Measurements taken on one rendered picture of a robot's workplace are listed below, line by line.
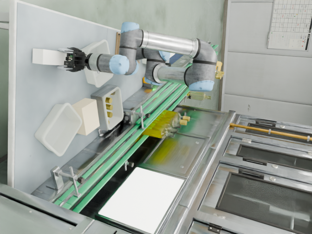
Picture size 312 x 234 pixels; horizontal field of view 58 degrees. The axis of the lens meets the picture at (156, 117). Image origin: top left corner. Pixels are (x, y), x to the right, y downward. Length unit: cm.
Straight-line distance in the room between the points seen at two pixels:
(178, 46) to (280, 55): 640
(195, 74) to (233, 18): 625
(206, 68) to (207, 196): 70
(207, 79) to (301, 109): 681
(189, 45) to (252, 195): 88
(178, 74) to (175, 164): 58
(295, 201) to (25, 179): 135
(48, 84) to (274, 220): 127
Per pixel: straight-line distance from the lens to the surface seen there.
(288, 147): 211
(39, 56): 129
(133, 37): 123
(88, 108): 153
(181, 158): 183
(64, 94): 149
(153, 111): 198
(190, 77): 139
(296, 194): 176
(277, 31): 748
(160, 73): 162
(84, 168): 153
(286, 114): 818
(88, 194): 151
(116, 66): 112
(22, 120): 134
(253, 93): 802
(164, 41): 128
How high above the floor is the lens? 175
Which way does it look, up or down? 24 degrees down
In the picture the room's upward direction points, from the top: 101 degrees clockwise
